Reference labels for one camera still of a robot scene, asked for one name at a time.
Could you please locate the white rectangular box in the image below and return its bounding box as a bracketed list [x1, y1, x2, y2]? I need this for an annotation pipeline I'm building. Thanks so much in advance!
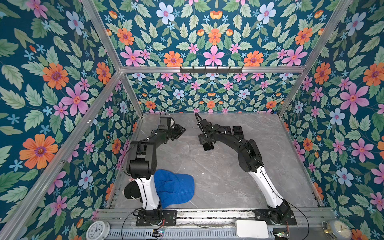
[235, 220, 269, 240]

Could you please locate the blue baseball cap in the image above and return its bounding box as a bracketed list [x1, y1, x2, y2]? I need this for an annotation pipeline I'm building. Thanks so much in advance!
[154, 170, 195, 209]

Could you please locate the white wall clock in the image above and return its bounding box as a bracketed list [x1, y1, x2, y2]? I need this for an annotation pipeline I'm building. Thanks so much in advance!
[86, 221, 111, 240]

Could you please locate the blue-edged smartphone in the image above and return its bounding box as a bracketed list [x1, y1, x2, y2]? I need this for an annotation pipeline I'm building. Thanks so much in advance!
[203, 143, 215, 151]

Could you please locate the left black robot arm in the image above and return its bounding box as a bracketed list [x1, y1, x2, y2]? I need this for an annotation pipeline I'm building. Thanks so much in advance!
[126, 117, 186, 211]

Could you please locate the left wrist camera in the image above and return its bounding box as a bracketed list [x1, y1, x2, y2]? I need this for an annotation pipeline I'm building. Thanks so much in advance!
[158, 117, 172, 131]

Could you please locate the silver-edged smartphone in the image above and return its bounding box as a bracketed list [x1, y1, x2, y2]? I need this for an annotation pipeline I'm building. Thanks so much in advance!
[223, 126, 232, 134]

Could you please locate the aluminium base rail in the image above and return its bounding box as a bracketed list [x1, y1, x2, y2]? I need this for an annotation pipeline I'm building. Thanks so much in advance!
[95, 208, 336, 240]

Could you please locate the silver alarm clock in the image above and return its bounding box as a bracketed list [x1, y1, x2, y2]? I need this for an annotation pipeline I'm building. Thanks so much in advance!
[322, 220, 353, 240]

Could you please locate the black plush toy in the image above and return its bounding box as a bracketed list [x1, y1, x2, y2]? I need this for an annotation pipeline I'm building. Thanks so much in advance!
[123, 179, 142, 200]

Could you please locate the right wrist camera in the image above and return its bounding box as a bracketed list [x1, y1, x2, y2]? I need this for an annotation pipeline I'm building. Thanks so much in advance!
[198, 119, 213, 133]

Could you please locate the pink-edged smartphone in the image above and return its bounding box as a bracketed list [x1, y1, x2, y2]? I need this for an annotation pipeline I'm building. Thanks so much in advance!
[233, 126, 245, 139]

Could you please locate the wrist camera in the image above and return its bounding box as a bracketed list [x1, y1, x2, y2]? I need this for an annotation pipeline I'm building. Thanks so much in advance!
[158, 117, 172, 131]
[198, 119, 213, 133]

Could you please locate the black hook rail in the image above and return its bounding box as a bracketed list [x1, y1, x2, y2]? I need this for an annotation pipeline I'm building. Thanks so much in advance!
[179, 66, 243, 75]

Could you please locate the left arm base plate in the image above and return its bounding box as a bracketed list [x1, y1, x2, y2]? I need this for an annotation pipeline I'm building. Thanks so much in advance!
[136, 210, 177, 227]

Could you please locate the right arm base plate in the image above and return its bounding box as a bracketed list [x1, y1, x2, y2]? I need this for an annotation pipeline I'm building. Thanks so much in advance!
[252, 209, 297, 226]

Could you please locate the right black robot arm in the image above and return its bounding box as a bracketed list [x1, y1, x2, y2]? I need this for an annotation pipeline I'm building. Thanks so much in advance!
[195, 113, 291, 225]

